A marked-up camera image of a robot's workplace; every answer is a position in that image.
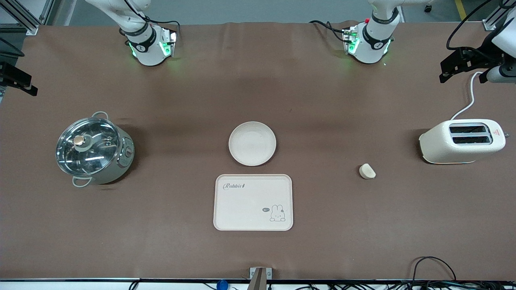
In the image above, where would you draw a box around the small pale bun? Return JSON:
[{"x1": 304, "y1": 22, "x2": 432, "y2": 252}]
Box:
[{"x1": 359, "y1": 163, "x2": 377, "y2": 180}]

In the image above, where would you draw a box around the round cream plate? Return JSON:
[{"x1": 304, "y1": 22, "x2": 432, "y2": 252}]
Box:
[{"x1": 229, "y1": 121, "x2": 277, "y2": 166}]

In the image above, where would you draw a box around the cream rabbit print tray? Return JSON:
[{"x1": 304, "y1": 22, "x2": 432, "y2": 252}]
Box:
[{"x1": 213, "y1": 174, "x2": 293, "y2": 231}]

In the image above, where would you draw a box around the cream two-slot toaster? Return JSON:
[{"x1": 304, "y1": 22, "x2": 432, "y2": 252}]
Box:
[{"x1": 419, "y1": 119, "x2": 506, "y2": 164}]

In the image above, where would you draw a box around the glass pot lid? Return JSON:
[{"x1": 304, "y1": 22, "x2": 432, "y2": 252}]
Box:
[{"x1": 56, "y1": 117, "x2": 121, "y2": 177}]

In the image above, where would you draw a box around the steel electric cooking pot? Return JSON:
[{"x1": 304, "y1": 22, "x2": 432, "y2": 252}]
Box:
[{"x1": 56, "y1": 111, "x2": 135, "y2": 188}]

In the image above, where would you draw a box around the brown table cover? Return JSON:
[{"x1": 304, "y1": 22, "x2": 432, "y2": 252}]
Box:
[{"x1": 0, "y1": 20, "x2": 516, "y2": 282}]

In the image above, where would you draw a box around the white toaster power cable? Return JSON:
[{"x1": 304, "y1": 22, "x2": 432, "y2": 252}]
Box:
[{"x1": 450, "y1": 71, "x2": 484, "y2": 121}]

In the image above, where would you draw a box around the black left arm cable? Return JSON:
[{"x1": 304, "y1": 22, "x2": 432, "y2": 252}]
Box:
[{"x1": 446, "y1": 0, "x2": 516, "y2": 51}]

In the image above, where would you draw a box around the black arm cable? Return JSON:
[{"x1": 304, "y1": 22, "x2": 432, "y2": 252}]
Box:
[
  {"x1": 446, "y1": 0, "x2": 516, "y2": 51},
  {"x1": 123, "y1": 0, "x2": 180, "y2": 31}
]

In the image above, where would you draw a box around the aluminium frame profile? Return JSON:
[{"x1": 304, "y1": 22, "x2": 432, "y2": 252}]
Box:
[
  {"x1": 0, "y1": 0, "x2": 56, "y2": 36},
  {"x1": 482, "y1": 7, "x2": 516, "y2": 31}
]

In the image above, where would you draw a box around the black left base cable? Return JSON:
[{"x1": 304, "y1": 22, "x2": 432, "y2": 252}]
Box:
[{"x1": 309, "y1": 20, "x2": 348, "y2": 43}]

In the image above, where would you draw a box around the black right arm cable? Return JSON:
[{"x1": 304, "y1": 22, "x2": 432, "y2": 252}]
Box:
[{"x1": 123, "y1": 0, "x2": 180, "y2": 31}]

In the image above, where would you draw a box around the black looped floor cable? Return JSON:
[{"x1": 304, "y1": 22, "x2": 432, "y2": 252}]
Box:
[{"x1": 411, "y1": 256, "x2": 458, "y2": 282}]

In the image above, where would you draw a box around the black cable bundle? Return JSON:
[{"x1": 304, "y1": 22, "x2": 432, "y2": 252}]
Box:
[{"x1": 282, "y1": 281, "x2": 516, "y2": 290}]

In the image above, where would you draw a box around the grey metal camera bracket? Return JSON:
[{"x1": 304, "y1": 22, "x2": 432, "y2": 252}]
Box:
[{"x1": 249, "y1": 267, "x2": 273, "y2": 290}]

